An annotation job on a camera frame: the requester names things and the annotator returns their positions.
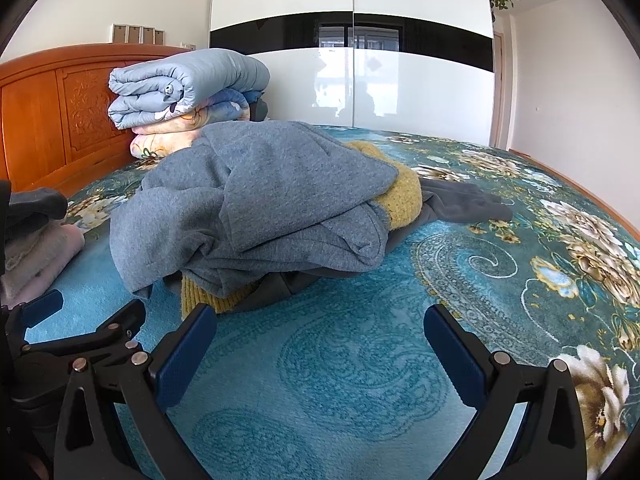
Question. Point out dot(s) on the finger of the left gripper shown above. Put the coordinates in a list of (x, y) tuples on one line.
[(100, 334), (27, 315)]

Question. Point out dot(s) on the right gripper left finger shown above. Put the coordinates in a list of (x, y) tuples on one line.
[(150, 383)]

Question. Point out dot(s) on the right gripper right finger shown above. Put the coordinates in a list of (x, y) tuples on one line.
[(550, 442)]

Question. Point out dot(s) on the grey sweatshirt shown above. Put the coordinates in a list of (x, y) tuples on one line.
[(248, 199)]

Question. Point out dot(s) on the folded pink beige garment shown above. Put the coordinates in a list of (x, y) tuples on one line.
[(34, 262)]

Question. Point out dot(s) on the folded dark grey garment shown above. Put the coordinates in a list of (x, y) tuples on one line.
[(23, 213)]

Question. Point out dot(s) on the wooden headboard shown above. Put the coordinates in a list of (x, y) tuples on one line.
[(55, 132)]

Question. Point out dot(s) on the yellow knitted sweater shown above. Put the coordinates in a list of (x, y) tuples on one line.
[(402, 203)]

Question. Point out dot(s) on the photo frames on headboard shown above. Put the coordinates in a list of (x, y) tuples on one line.
[(134, 34)]

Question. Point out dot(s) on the white black wardrobe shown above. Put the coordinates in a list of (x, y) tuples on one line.
[(416, 66)]

